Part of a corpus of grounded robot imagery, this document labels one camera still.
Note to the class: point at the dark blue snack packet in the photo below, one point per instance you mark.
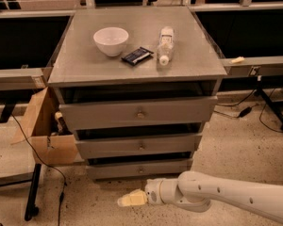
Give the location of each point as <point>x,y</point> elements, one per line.
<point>137,56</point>

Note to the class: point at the white ceramic bowl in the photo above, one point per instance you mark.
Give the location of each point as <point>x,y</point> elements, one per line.
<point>111,41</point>

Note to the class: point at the grey drawer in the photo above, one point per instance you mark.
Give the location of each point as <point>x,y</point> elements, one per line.
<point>119,114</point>
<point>127,146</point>
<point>145,169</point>

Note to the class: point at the grey middle drawer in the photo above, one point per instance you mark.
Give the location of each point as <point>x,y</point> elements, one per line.
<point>127,146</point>

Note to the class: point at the wall power outlet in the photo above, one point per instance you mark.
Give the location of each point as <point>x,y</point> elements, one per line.
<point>254,71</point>

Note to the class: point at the grey bottom drawer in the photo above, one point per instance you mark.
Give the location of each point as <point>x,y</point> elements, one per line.
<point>145,169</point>

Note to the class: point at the small yellow foam piece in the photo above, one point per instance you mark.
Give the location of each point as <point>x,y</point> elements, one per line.
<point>237,60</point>

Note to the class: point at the brown cardboard box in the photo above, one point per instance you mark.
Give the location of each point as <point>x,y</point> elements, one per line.
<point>37,127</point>

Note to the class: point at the black stand leg right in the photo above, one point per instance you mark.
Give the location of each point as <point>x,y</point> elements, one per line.
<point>260,92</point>

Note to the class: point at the grey drawer cabinet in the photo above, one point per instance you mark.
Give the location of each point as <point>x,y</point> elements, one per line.
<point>83,74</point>

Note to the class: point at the clear plastic bottle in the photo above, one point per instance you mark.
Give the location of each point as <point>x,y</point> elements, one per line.
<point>165,45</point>

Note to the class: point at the grey top drawer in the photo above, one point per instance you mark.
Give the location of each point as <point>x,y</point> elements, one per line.
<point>119,114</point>

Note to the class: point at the black table leg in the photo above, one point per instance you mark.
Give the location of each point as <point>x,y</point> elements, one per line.
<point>31,209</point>

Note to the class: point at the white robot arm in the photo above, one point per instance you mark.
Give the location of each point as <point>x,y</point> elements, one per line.
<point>193,191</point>

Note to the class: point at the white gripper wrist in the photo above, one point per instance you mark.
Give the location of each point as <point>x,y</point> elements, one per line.
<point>152,191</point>

